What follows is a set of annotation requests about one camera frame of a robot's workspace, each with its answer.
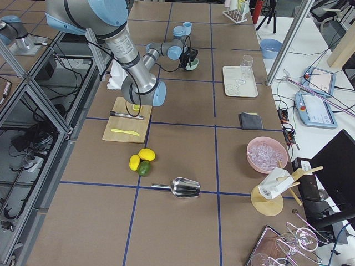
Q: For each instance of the blue teach pendant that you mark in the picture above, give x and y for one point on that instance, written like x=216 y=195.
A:
x=320 y=81
x=314 y=112

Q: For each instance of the black tripod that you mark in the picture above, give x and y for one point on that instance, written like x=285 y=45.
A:
x=272 y=14

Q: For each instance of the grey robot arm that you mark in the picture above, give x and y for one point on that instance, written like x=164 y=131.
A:
x=108 y=21
x=15 y=35

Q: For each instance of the pink bowl with ice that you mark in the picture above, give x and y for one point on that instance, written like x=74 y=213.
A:
x=265 y=153

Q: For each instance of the yellow lemon upper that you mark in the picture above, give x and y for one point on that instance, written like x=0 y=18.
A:
x=147 y=154

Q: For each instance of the lemon half slice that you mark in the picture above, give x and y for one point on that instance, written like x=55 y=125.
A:
x=136 y=107

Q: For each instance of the green lime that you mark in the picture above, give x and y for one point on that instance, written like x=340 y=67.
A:
x=144 y=168

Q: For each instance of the blue teach pendant near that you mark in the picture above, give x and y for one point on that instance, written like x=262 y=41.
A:
x=314 y=112

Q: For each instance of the grey folded cloth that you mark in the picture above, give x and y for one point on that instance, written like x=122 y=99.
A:
x=250 y=121

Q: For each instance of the cream bear tray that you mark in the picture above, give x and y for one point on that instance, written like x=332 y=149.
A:
x=230 y=75

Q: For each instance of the glass rack with glasses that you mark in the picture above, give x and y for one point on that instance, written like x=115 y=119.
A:
x=297 y=246

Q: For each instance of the clear wine glass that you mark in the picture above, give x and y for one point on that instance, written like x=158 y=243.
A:
x=245 y=67

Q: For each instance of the yellow lemon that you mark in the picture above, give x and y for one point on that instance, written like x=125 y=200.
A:
x=147 y=154
x=134 y=162

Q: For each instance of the blue teach pendant far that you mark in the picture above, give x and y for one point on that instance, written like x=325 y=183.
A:
x=320 y=81

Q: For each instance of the wooden cutting board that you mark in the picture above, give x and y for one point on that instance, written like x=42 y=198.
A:
x=127 y=123

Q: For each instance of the black monitor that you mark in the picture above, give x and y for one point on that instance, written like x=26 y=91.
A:
x=337 y=178

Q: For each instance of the white carton on stand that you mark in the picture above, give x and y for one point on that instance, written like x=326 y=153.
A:
x=275 y=183

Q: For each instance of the aluminium frame post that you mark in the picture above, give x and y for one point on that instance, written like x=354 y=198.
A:
x=290 y=36

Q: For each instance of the light blue plastic cup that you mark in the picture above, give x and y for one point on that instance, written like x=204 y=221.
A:
x=187 y=28

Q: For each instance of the blue basin bowl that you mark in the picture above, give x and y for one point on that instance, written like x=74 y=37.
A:
x=270 y=48

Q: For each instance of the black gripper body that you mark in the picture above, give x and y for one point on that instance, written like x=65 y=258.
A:
x=184 y=59

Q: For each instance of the yellow plastic knife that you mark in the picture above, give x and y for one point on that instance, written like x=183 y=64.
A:
x=129 y=132

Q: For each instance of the yellow lemon lower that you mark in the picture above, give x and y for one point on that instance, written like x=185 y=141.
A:
x=134 y=162

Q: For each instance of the steel ice scoop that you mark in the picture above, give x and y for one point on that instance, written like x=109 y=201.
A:
x=181 y=187

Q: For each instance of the wooden mug stand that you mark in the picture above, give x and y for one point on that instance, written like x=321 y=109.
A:
x=275 y=206

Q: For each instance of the green bowl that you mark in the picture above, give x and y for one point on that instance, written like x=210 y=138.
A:
x=194 y=64

